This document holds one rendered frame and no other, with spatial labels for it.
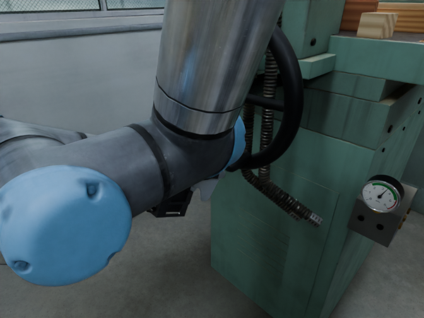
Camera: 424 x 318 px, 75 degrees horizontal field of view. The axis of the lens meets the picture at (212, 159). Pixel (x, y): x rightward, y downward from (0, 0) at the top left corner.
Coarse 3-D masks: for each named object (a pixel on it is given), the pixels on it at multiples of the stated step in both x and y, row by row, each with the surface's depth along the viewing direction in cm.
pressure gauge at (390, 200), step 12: (372, 180) 48; (384, 180) 47; (396, 180) 48; (360, 192) 51; (372, 192) 49; (384, 192) 48; (396, 192) 46; (372, 204) 50; (384, 204) 49; (396, 204) 47
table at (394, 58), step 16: (352, 32) 55; (400, 32) 55; (336, 48) 51; (352, 48) 49; (368, 48) 47; (384, 48) 46; (400, 48) 44; (416, 48) 43; (304, 64) 46; (320, 64) 48; (336, 64) 52; (352, 64) 50; (368, 64) 48; (384, 64) 46; (400, 64) 45; (416, 64) 43; (400, 80) 46; (416, 80) 44
